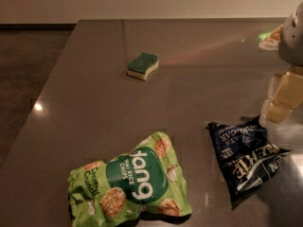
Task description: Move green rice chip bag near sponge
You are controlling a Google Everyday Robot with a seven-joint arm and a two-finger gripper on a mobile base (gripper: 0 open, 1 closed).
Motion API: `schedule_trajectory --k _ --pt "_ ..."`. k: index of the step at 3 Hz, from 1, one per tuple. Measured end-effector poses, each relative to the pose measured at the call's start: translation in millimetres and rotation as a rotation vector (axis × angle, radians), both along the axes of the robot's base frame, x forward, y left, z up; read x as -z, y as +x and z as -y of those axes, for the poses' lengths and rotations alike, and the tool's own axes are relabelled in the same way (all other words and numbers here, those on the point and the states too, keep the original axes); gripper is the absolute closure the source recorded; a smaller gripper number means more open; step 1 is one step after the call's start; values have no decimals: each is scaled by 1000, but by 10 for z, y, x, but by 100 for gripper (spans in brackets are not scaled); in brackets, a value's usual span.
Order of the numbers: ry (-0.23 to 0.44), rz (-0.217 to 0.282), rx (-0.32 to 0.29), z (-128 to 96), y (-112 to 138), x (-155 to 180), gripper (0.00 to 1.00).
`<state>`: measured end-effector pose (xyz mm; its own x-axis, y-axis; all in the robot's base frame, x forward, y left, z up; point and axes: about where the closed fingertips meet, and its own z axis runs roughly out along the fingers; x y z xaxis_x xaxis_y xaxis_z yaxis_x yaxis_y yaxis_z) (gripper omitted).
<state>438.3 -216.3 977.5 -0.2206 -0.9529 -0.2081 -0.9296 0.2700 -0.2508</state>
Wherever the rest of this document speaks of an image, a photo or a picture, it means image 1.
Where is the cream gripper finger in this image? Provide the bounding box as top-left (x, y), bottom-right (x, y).
top-left (265, 67), bottom-right (303, 123)
top-left (259, 74), bottom-right (281, 124)

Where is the green and yellow sponge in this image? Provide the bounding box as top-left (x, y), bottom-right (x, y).
top-left (127, 52), bottom-right (159, 81)

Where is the dark blue chip bag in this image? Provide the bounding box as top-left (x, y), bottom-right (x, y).
top-left (206, 116), bottom-right (291, 209)

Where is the green rice chip bag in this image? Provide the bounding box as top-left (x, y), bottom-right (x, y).
top-left (68, 131), bottom-right (192, 227)

